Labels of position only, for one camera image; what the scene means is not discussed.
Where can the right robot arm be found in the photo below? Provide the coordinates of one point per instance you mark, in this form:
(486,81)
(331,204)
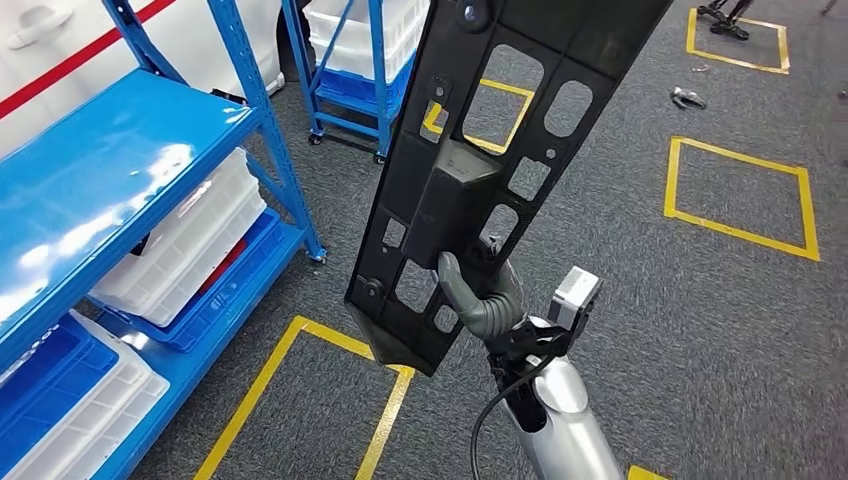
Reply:
(563,424)

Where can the red plastic piece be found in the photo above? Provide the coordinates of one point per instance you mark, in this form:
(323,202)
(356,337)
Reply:
(222,268)

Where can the grey floor object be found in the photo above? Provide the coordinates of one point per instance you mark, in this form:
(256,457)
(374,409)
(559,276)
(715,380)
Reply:
(689,99)

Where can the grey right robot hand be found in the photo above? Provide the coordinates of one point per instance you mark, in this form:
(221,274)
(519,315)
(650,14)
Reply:
(457,291)

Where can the blue metal shelf rack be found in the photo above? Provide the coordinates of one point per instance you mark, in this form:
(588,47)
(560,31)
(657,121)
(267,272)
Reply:
(379,66)
(99,166)

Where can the red barrier belt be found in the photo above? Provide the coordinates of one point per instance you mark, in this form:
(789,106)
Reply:
(66,71)

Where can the yellow floor tape square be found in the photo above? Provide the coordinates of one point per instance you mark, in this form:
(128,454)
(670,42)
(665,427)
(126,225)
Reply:
(510,87)
(735,61)
(262,384)
(642,474)
(735,155)

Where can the black plastic perforated panel part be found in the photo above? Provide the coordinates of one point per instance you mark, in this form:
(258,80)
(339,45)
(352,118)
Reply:
(457,199)

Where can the black stand legs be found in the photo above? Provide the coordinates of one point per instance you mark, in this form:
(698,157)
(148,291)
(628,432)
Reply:
(729,28)

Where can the white car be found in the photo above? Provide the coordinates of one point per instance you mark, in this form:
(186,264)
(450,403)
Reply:
(192,40)

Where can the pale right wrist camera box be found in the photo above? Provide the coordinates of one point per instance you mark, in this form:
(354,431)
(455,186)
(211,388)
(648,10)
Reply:
(575,298)

